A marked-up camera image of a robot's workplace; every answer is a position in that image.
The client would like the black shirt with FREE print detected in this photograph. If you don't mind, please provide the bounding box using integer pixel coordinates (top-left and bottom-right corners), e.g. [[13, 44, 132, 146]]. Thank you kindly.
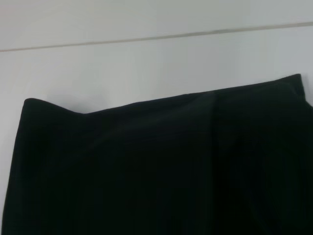
[[0, 73, 313, 235]]

